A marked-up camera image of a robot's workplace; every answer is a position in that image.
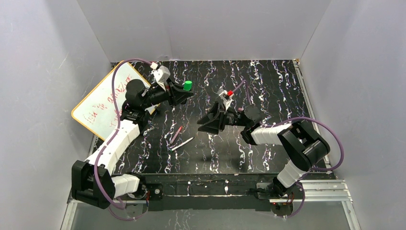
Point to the pink pen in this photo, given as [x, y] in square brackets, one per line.
[175, 135]

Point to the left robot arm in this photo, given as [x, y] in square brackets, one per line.
[92, 179]

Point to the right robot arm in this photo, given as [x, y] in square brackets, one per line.
[304, 146]

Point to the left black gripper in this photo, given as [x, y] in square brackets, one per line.
[173, 95]

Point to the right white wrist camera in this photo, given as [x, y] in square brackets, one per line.
[226, 97]

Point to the green highlighter cap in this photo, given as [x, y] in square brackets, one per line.
[188, 84]

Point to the silver pen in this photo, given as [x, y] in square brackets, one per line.
[182, 144]

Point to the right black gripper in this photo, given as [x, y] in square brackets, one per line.
[222, 117]

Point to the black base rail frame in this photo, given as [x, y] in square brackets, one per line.
[239, 191]

